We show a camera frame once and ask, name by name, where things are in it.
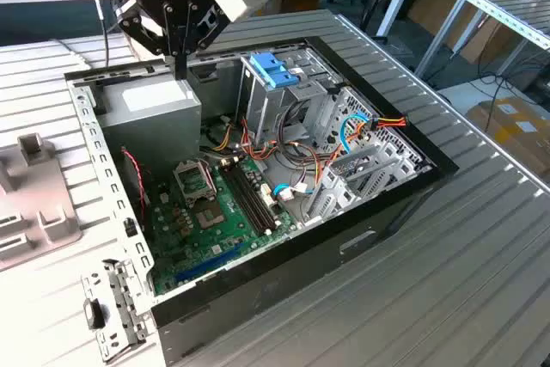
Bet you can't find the blue plastic drive latch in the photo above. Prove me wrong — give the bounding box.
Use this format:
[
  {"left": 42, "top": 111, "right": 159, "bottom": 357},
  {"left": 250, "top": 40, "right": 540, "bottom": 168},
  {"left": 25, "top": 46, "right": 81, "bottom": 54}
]
[{"left": 248, "top": 52, "right": 300, "bottom": 89}]

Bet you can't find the black RAM slot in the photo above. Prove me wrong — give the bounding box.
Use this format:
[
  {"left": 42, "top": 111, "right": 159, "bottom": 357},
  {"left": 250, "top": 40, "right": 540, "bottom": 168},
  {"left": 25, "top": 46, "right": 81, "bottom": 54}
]
[
  {"left": 228, "top": 162, "right": 268, "bottom": 235},
  {"left": 223, "top": 163, "right": 264, "bottom": 238},
  {"left": 237, "top": 160, "right": 278, "bottom": 230},
  {"left": 233, "top": 161, "right": 272, "bottom": 233}
]

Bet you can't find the blue wire white connector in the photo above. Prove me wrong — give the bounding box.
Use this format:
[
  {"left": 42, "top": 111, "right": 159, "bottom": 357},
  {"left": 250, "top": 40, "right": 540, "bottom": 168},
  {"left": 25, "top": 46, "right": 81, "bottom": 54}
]
[{"left": 271, "top": 184, "right": 311, "bottom": 204}]

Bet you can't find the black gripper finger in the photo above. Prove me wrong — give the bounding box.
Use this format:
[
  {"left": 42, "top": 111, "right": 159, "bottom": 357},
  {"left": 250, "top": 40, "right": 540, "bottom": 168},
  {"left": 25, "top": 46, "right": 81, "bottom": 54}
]
[
  {"left": 179, "top": 0, "right": 229, "bottom": 81},
  {"left": 116, "top": 0, "right": 181, "bottom": 81}
]

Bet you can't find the blue data wire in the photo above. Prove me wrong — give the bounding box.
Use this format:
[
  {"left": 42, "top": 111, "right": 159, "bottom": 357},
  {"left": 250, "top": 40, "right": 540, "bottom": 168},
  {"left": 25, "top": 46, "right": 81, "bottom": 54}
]
[{"left": 339, "top": 113, "right": 371, "bottom": 154}]

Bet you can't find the metal disk bay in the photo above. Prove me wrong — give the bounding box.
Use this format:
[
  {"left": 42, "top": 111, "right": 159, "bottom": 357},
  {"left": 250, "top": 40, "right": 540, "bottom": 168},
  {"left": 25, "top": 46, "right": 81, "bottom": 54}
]
[{"left": 300, "top": 85, "right": 431, "bottom": 226}]

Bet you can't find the green motherboard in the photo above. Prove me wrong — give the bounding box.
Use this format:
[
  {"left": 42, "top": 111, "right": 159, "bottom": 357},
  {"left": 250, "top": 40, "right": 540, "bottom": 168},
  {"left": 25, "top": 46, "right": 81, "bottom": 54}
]
[{"left": 148, "top": 156, "right": 302, "bottom": 297}]

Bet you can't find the metal optical drive cage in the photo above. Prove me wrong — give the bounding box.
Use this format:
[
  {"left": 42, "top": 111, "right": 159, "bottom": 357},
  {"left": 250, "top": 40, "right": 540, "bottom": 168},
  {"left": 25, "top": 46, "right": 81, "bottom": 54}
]
[{"left": 235, "top": 46, "right": 345, "bottom": 149}]

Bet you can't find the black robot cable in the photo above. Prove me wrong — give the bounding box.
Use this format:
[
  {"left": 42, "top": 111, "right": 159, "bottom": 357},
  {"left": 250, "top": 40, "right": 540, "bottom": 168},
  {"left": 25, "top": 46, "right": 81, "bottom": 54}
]
[{"left": 82, "top": 0, "right": 109, "bottom": 72}]

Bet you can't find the metal socket cover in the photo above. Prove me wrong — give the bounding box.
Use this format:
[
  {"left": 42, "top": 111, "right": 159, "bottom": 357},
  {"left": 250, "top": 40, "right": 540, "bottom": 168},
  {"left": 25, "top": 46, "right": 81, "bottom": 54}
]
[{"left": 172, "top": 159, "right": 216, "bottom": 203}]

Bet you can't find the black open PC case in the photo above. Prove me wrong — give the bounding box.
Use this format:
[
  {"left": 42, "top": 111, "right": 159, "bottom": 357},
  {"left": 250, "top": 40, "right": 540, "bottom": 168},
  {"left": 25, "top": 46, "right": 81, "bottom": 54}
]
[{"left": 63, "top": 34, "right": 461, "bottom": 367}]

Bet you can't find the orange yellow power wire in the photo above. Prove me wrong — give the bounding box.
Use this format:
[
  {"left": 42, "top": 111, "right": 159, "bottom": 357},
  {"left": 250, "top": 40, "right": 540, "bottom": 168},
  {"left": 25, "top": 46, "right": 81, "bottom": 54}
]
[{"left": 343, "top": 113, "right": 408, "bottom": 157}]

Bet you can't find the grey parts rack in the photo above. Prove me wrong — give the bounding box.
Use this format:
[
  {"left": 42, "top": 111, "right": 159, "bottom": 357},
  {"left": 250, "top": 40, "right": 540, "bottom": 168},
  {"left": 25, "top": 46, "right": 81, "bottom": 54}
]
[{"left": 0, "top": 132, "right": 83, "bottom": 273}]

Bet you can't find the grey power supply unit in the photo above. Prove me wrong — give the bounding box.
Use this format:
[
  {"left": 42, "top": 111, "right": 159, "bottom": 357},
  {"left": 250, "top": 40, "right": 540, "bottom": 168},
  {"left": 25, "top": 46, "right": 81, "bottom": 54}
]
[{"left": 97, "top": 70, "right": 203, "bottom": 179}]

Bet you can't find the blue expansion slot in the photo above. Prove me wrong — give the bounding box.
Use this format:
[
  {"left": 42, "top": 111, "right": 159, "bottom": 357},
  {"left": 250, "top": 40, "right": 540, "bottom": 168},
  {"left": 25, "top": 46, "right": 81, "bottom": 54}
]
[{"left": 173, "top": 241, "right": 247, "bottom": 283}]

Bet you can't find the metal card retention bracket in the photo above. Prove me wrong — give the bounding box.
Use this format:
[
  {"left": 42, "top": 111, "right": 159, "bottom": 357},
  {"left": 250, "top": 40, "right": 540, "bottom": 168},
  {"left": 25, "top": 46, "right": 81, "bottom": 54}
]
[{"left": 80, "top": 258, "right": 156, "bottom": 364}]

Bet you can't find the aluminium slat table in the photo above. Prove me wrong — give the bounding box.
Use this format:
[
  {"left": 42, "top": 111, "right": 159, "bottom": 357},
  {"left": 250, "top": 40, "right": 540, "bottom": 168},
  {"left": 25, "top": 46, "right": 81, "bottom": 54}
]
[{"left": 414, "top": 0, "right": 550, "bottom": 80}]

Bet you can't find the red black fan wire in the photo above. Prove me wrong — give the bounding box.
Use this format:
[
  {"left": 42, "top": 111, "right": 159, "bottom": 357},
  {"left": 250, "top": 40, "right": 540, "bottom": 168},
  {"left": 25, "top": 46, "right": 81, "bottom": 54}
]
[{"left": 119, "top": 147, "right": 154, "bottom": 213}]

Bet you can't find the black case fan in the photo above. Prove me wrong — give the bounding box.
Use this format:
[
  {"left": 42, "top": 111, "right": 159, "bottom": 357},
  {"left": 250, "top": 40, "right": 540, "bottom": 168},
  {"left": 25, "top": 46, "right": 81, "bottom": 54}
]
[{"left": 115, "top": 150, "right": 151, "bottom": 235}]

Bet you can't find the yellow brown cardboard box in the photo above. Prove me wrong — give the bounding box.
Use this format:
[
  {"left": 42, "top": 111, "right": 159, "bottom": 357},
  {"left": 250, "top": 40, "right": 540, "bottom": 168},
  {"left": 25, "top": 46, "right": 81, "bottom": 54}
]
[{"left": 466, "top": 98, "right": 550, "bottom": 179}]

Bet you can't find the coloured supply wire bundle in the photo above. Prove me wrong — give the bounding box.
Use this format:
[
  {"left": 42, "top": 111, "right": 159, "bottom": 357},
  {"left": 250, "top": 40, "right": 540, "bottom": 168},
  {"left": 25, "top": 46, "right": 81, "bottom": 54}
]
[{"left": 199, "top": 115, "right": 345, "bottom": 196}]

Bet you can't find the CPU socket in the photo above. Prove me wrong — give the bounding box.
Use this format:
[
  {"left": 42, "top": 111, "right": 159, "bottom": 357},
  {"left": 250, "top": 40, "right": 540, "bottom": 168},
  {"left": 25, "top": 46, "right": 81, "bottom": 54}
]
[{"left": 190, "top": 201, "right": 227, "bottom": 233}]

